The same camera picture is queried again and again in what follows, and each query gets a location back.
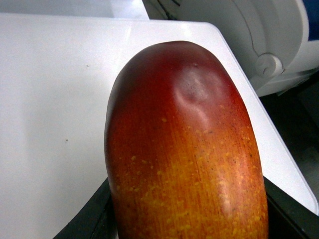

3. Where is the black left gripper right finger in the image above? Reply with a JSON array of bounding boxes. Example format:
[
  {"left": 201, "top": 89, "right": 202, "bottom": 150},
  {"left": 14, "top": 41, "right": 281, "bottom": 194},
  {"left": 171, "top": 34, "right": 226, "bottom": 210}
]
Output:
[{"left": 264, "top": 177, "right": 319, "bottom": 239}]

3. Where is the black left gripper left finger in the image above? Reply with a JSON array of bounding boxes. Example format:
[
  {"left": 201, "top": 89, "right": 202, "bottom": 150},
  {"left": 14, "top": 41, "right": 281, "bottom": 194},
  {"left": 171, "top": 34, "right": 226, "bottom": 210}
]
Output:
[{"left": 55, "top": 179, "right": 119, "bottom": 239}]

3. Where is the dark red yellow mango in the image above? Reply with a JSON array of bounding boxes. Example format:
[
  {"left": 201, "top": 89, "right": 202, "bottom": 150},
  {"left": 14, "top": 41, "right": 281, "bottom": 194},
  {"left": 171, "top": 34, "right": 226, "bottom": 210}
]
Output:
[{"left": 105, "top": 41, "right": 269, "bottom": 239}]

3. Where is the black slatted checkout counter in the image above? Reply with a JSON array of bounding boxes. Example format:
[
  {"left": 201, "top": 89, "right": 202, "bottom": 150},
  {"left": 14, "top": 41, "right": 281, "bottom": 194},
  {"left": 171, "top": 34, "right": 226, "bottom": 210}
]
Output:
[{"left": 260, "top": 74, "right": 319, "bottom": 199}]

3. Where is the white checkout scale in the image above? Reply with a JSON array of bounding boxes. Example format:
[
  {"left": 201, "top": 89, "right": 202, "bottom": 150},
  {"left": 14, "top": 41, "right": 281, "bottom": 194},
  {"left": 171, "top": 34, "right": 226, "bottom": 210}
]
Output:
[{"left": 0, "top": 13, "right": 319, "bottom": 239}]

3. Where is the white blue label printer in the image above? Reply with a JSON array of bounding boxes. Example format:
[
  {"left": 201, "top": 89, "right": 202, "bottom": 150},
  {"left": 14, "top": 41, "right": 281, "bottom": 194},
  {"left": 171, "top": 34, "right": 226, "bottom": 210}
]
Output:
[{"left": 144, "top": 0, "right": 319, "bottom": 96}]

